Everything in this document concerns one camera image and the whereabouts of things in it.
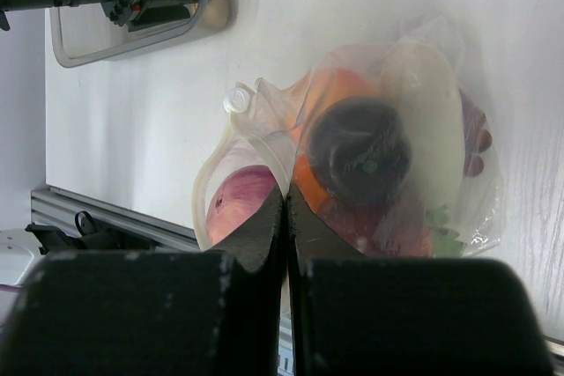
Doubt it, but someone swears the peach fruit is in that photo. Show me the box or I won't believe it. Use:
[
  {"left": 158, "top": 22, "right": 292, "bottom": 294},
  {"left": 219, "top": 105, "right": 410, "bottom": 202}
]
[{"left": 283, "top": 67, "right": 382, "bottom": 145}]

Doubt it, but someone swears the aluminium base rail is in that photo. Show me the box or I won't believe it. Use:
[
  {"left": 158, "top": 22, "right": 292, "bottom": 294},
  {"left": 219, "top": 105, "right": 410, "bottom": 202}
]
[{"left": 30, "top": 186, "right": 200, "bottom": 252}]

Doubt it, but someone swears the grey plastic food bin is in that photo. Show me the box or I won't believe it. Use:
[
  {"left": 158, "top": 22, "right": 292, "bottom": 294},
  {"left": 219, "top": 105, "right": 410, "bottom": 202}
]
[{"left": 46, "top": 0, "right": 237, "bottom": 68}]

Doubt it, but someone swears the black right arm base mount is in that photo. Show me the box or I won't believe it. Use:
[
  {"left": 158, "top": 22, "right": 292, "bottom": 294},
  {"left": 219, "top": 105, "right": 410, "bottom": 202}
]
[{"left": 25, "top": 210, "right": 158, "bottom": 255}]

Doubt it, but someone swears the pink onion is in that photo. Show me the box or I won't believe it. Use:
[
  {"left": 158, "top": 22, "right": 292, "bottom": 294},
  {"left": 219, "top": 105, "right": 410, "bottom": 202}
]
[{"left": 205, "top": 165, "right": 277, "bottom": 246}]

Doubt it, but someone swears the orange fruit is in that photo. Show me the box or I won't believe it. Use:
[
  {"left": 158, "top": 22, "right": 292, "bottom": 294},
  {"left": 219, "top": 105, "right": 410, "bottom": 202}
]
[{"left": 292, "top": 153, "right": 332, "bottom": 215}]

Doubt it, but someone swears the dark mangosteen fruit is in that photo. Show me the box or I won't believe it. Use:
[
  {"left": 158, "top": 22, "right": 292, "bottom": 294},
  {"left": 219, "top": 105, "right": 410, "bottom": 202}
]
[{"left": 306, "top": 97, "right": 412, "bottom": 207}]

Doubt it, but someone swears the purple grape bunch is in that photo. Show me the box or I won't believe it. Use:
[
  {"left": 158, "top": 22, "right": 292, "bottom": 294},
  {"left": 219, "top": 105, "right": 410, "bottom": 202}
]
[{"left": 459, "top": 89, "right": 493, "bottom": 178}]

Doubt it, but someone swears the white radish with leaves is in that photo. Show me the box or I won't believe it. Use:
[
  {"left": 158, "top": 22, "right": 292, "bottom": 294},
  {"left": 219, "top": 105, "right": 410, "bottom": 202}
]
[{"left": 379, "top": 38, "right": 465, "bottom": 240}]

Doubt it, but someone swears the clear zip top bag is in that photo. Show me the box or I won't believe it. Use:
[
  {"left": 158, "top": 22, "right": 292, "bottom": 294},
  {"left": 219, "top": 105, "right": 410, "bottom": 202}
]
[{"left": 192, "top": 17, "right": 502, "bottom": 258}]

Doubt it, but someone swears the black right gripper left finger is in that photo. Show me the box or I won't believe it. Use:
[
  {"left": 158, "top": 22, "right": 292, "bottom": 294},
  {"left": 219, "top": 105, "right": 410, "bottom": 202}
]
[{"left": 1, "top": 188, "right": 283, "bottom": 375}]

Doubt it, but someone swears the garlic bulb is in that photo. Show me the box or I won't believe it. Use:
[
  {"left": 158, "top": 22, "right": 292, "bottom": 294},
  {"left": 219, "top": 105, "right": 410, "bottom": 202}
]
[{"left": 197, "top": 0, "right": 232, "bottom": 30}]

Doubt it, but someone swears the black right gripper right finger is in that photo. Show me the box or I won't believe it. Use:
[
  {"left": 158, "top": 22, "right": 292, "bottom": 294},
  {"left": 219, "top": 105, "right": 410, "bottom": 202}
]
[{"left": 286, "top": 187, "right": 554, "bottom": 375}]

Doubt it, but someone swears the dark red apple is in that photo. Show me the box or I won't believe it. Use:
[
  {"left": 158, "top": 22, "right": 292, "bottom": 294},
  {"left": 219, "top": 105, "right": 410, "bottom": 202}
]
[{"left": 317, "top": 201, "right": 433, "bottom": 257}]

